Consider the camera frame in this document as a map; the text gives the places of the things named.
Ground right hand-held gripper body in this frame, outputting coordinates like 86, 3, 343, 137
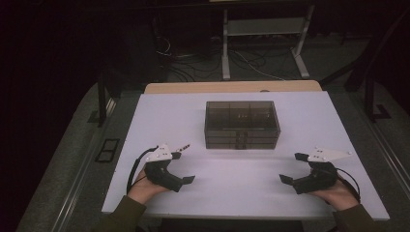
291, 146, 353, 195

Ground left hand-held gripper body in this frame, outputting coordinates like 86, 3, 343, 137
143, 143, 185, 193

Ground smoky transparent drawer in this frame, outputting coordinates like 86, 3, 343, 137
204, 135, 280, 145
205, 142, 279, 151

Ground smoky transparent organizer box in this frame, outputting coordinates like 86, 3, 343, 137
203, 101, 281, 151

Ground person's left hand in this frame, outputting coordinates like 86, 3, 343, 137
128, 168, 170, 206

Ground person's right hand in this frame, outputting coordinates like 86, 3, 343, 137
308, 173, 360, 212

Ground light wooden table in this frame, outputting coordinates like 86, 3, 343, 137
143, 79, 323, 95

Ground black metal stand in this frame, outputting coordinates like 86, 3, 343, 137
363, 72, 393, 124
96, 69, 123, 128

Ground grey metal stand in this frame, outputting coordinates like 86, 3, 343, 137
221, 4, 315, 81

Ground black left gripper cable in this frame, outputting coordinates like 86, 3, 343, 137
126, 146, 159, 194

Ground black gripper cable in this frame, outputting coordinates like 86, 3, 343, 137
126, 146, 159, 194
335, 167, 362, 203

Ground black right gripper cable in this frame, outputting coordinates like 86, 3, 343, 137
335, 167, 362, 203

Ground metal floor rail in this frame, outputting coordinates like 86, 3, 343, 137
362, 117, 410, 197
49, 96, 119, 232

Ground tangle of black floor cables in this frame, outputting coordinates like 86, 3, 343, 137
155, 35, 224, 82

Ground white floor cable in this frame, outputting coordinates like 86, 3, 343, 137
236, 52, 286, 81

